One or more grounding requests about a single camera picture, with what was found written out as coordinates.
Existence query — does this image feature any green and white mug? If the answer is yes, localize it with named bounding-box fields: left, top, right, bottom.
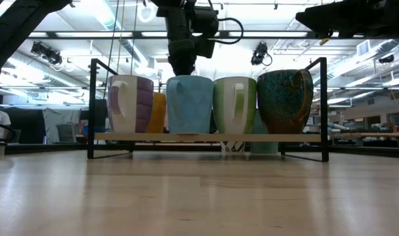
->
left=213, top=76, right=258, bottom=134

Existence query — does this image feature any grey chair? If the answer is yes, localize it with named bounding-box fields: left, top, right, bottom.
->
left=56, top=123, right=77, bottom=144

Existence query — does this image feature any grey draped cover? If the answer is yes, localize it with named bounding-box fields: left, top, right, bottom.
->
left=41, top=108, right=82, bottom=144

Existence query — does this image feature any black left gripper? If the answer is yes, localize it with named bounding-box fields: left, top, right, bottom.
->
left=165, top=6, right=198, bottom=77

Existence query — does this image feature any light blue mug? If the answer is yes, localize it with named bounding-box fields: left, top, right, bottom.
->
left=165, top=75, right=215, bottom=134

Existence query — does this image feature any black frame wooden shelf rack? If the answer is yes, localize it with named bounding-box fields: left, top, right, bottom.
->
left=87, top=57, right=330, bottom=163

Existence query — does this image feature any pale teal mug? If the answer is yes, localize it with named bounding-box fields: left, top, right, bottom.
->
left=250, top=111, right=280, bottom=155

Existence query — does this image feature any wooden background workbench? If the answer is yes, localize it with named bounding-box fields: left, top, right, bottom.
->
left=329, top=130, right=399, bottom=139

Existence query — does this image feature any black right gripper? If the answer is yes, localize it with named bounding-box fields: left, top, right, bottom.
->
left=295, top=0, right=399, bottom=39

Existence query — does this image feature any black left wrist camera cable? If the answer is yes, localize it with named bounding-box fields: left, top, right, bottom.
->
left=214, top=17, right=245, bottom=45

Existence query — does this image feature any black white zebra mug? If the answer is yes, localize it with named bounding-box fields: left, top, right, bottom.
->
left=220, top=141, right=246, bottom=153

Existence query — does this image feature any black ceiling-mounted camera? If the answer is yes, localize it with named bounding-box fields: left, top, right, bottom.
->
left=30, top=41, right=63, bottom=66
left=251, top=41, right=273, bottom=66

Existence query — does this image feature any yellow mug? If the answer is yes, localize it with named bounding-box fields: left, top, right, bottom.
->
left=146, top=92, right=167, bottom=134

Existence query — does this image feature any purple and white mug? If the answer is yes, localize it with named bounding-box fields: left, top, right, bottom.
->
left=106, top=74, right=154, bottom=134

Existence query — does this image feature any speckled teal brown mug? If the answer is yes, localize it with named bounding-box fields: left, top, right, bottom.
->
left=256, top=68, right=314, bottom=134

